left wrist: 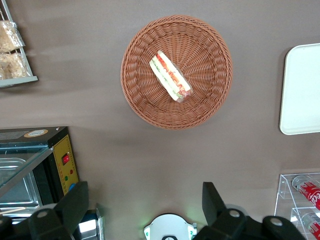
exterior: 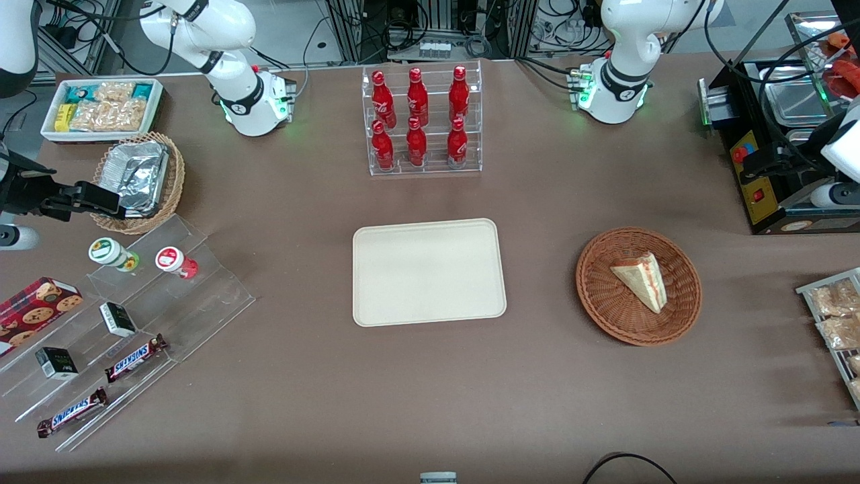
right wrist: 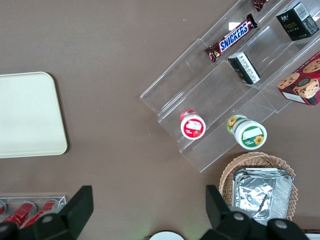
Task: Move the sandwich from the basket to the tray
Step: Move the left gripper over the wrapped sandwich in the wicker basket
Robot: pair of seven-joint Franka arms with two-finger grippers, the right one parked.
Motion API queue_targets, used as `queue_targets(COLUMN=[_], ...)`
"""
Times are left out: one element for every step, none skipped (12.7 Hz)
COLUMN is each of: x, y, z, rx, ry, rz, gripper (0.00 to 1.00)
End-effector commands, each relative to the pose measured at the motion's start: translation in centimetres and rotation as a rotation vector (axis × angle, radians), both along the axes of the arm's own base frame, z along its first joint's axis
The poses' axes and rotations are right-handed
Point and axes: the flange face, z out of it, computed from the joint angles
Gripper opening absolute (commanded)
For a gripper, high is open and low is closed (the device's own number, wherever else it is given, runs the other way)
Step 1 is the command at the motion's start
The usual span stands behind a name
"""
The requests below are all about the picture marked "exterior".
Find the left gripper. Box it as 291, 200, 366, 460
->
741, 123, 838, 184

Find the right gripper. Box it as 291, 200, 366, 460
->
0, 153, 126, 223

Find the triangular sandwich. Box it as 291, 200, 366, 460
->
610, 251, 668, 315

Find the light wicker basket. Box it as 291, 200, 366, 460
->
89, 131, 185, 235

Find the brown wicker basket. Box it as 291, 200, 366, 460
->
576, 227, 703, 347

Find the cream plastic tray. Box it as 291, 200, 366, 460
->
353, 218, 507, 327

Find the black food warmer appliance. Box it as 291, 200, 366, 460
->
699, 10, 860, 236

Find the aluminium foil container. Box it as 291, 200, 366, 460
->
101, 140, 170, 217

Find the green lid yogurt cup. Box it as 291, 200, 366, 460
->
89, 237, 140, 272

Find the grey metal box green light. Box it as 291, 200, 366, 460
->
697, 77, 734, 130

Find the large clear cracker bag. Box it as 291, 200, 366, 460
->
71, 99, 148, 132

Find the red lid yogurt cup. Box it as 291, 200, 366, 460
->
155, 246, 199, 280

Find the small clear cracker bag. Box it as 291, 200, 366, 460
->
94, 81, 136, 103

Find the white rectangular snack bin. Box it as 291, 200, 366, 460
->
40, 77, 165, 143

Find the small black carton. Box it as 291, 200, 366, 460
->
35, 346, 79, 380
99, 302, 138, 338

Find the red plaid cookie box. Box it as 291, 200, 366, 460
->
0, 277, 84, 357

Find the clear acrylic stepped display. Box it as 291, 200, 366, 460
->
0, 214, 256, 452

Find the snickers chocolate bar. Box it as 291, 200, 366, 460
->
104, 334, 169, 384
37, 387, 108, 439

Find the red cola bottle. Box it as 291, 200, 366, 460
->
447, 118, 469, 169
406, 67, 429, 127
371, 70, 397, 128
371, 120, 395, 171
406, 116, 428, 167
449, 65, 470, 123

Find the clear acrylic bottle rack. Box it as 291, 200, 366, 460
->
361, 59, 483, 177

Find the metal wire rack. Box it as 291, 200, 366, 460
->
796, 268, 860, 411

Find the black cable loop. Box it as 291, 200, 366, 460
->
581, 452, 679, 484

